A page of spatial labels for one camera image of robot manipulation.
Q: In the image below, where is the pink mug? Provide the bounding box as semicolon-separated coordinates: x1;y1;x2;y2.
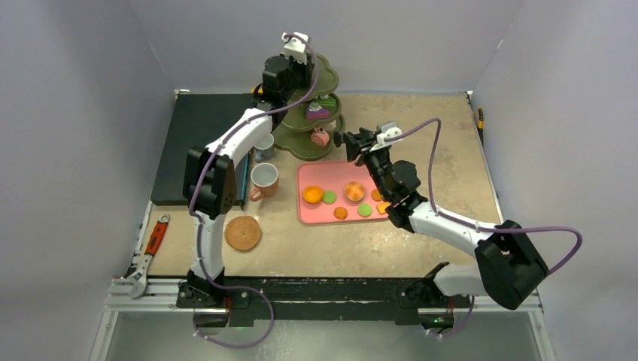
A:
249;162;279;202

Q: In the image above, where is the black base frame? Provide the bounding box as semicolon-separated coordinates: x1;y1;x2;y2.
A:
176;272;469;327

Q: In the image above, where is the purple green cake slice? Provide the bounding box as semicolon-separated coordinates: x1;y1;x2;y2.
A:
305;95;338;120

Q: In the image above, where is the grey mug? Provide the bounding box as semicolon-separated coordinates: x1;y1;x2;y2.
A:
254;133;275;163

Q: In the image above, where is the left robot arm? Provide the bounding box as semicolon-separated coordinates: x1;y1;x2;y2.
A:
183;52;320;308

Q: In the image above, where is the green three-tier stand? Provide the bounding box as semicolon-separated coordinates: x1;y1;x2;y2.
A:
273;54;345;161

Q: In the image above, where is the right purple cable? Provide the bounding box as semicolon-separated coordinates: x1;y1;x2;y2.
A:
384;117;583;340

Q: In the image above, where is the dark blue flat box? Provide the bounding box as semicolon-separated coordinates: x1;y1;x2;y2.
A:
150;93;252;206

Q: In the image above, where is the silver wrench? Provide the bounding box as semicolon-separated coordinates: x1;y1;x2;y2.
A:
126;214;170;299

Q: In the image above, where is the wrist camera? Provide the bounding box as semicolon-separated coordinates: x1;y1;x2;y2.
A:
281;32;310;65
372;122;403;150

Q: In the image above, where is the purple cable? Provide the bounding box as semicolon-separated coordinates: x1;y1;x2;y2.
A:
188;32;320;350
384;117;583;340

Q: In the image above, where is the green macaron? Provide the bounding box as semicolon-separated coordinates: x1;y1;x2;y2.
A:
322;190;337;205
357;203;372;217

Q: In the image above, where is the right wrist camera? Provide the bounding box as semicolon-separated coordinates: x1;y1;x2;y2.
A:
372;122;403;150

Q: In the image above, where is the orange egg tart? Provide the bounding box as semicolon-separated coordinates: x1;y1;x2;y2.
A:
302;185;324;205

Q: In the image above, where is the yellow black tool right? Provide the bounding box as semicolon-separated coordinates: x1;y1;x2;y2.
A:
477;108;485;134

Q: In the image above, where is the pink serving tray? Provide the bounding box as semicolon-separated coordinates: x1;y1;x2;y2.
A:
296;161;387;224

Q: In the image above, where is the pink strawberry roll cake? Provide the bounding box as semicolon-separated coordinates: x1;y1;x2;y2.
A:
310;126;331;147

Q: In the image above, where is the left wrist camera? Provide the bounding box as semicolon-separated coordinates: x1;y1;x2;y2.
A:
281;32;310;65

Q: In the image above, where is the woven rattan coaster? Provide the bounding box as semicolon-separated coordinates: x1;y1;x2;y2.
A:
224;215;263;252

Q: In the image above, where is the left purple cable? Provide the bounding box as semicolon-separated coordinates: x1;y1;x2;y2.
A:
188;32;320;350

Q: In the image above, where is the square orange cracker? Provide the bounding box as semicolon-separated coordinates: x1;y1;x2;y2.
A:
376;202;391;215

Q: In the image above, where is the chocolate chip cookie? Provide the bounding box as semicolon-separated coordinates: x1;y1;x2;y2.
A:
371;189;384;202
333;207;348;220

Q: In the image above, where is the round bread bun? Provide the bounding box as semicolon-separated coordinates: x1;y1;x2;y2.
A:
344;181;366;202

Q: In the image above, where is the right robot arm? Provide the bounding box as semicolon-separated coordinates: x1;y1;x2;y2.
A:
333;127;549;310

